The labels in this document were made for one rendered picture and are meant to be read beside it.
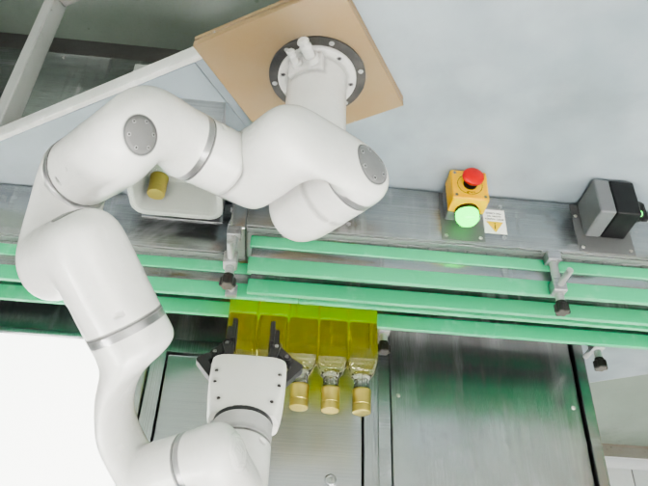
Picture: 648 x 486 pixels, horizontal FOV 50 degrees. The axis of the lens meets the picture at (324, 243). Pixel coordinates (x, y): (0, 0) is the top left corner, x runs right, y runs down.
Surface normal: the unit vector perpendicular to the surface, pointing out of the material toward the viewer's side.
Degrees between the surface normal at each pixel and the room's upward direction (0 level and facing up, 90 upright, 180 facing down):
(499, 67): 0
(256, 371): 109
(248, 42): 1
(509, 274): 90
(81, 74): 90
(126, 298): 71
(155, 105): 90
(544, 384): 90
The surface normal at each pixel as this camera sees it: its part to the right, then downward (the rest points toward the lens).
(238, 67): -0.03, 0.80
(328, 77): 0.40, -0.53
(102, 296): 0.16, 0.06
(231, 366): 0.04, -0.81
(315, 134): 0.66, -0.39
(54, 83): 0.10, -0.58
